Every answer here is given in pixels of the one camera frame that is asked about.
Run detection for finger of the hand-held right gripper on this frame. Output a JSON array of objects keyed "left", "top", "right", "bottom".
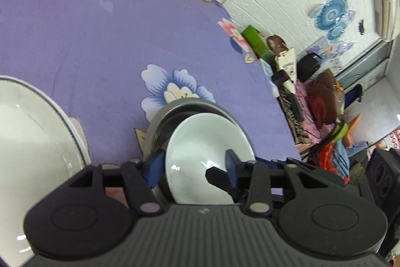
[
  {"left": 205, "top": 166, "right": 234, "bottom": 196},
  {"left": 255, "top": 158, "right": 287, "bottom": 174}
]

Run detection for white air conditioner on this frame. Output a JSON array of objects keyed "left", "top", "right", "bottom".
[{"left": 373, "top": 0, "right": 400, "bottom": 42}]

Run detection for medium blue paper fan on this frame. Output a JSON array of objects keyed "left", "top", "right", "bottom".
[{"left": 326, "top": 20, "right": 350, "bottom": 42}]

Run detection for brown bag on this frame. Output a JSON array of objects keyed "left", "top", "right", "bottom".
[{"left": 308, "top": 71, "right": 344, "bottom": 127}]

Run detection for stainless steel bowl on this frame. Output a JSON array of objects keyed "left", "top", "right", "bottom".
[{"left": 145, "top": 98, "right": 251, "bottom": 202}]

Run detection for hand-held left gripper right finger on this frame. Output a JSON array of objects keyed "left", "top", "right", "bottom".
[{"left": 225, "top": 150, "right": 336, "bottom": 215}]

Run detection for black charger block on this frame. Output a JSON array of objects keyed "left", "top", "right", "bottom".
[{"left": 272, "top": 70, "right": 290, "bottom": 85}]

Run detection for pale wall pictures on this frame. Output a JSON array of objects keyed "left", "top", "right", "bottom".
[{"left": 305, "top": 38, "right": 357, "bottom": 65}]

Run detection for black bag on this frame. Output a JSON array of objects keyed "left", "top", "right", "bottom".
[{"left": 296, "top": 53, "right": 322, "bottom": 82}]

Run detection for white plate with blue rim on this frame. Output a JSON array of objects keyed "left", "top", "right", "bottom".
[{"left": 0, "top": 76, "right": 88, "bottom": 267}]

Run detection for printed paper bag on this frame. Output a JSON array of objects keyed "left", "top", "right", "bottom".
[{"left": 274, "top": 47, "right": 297, "bottom": 93}]

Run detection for pink patterned cloth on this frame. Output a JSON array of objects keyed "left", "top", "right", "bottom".
[{"left": 277, "top": 82, "right": 323, "bottom": 149}]

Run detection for green box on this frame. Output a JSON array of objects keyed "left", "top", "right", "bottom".
[{"left": 241, "top": 26, "right": 269, "bottom": 59}]

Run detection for colourful cloth pile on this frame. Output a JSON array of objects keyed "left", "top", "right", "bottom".
[{"left": 315, "top": 114, "right": 376, "bottom": 180}]

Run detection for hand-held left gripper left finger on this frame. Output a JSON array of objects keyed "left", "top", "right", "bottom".
[{"left": 67, "top": 151, "right": 166, "bottom": 217}]

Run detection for black speaker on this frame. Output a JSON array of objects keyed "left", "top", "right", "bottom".
[{"left": 359, "top": 147, "right": 400, "bottom": 217}]

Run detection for purple floral tablecloth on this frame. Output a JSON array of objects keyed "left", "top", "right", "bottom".
[{"left": 0, "top": 0, "right": 302, "bottom": 214}]

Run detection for brown pouch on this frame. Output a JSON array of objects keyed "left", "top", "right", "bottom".
[{"left": 267, "top": 35, "right": 287, "bottom": 57}]

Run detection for black power adapter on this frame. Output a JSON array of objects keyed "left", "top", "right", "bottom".
[{"left": 289, "top": 93, "right": 304, "bottom": 123}]

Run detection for large blue paper fan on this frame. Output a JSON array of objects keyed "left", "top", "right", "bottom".
[{"left": 310, "top": 0, "right": 349, "bottom": 30}]

